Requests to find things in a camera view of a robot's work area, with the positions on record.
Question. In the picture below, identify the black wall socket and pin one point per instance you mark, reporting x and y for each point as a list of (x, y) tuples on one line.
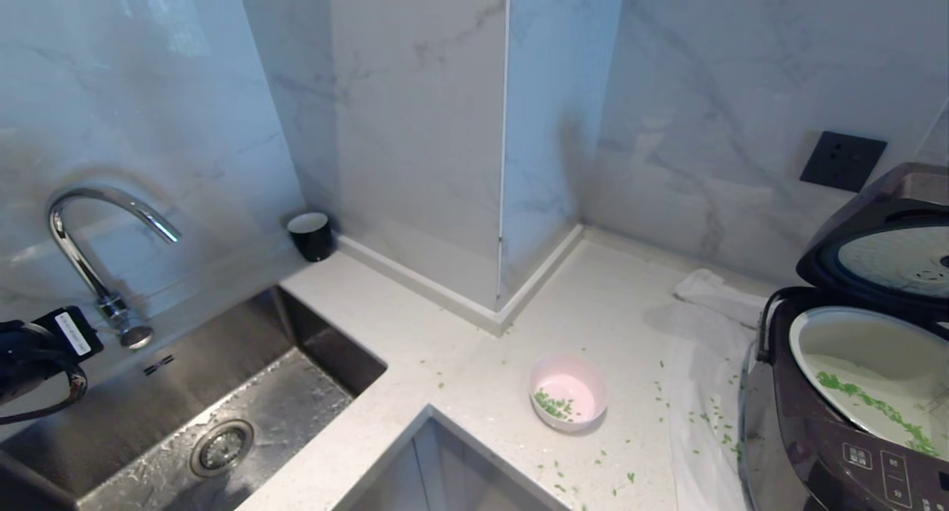
[(843, 161)]

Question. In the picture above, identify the stainless steel sink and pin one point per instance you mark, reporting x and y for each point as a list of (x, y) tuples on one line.
[(282, 407)]

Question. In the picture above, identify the white cloth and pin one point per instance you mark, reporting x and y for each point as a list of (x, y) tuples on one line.
[(704, 363)]

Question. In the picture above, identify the black cup with white inside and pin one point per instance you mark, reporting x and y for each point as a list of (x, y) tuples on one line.
[(314, 244)]

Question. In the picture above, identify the pink bowl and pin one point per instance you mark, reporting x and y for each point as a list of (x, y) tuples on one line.
[(586, 392)]

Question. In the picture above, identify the dark rice cooker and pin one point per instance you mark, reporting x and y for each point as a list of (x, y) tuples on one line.
[(793, 452)]

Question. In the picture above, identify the rice cooker lid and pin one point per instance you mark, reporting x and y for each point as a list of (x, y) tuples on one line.
[(875, 214)]

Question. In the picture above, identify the chrome curved faucet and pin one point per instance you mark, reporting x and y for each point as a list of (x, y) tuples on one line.
[(74, 255)]

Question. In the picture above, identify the chopped green vegetable in bowl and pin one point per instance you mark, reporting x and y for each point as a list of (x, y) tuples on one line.
[(552, 406)]

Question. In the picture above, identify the chopped green vegetable in pot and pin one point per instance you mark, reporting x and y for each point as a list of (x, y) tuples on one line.
[(864, 397)]

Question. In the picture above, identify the round metal sink drain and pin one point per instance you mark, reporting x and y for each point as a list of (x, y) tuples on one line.
[(222, 447)]

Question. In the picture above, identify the white inner pot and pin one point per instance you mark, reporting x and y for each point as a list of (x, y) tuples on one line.
[(852, 340)]

